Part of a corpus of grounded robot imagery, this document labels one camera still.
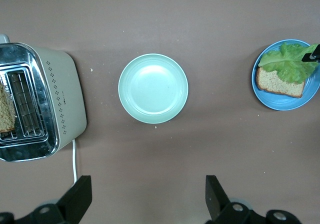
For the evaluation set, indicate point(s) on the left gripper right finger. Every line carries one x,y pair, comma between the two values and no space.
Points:
225,211

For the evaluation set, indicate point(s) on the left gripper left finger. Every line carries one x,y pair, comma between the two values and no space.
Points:
62,209

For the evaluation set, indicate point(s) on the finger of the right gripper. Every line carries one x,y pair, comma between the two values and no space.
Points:
312,55

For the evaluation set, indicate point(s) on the green lettuce leaf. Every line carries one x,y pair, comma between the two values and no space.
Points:
287,61

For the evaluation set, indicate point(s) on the brown bread slice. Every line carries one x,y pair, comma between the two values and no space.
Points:
275,84
5,109

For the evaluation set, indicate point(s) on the blue round plate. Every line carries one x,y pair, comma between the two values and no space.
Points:
280,101

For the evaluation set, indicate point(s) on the green round plate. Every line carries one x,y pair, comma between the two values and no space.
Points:
153,89

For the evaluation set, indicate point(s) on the beige chrome toaster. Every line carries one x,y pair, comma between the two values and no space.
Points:
65,89

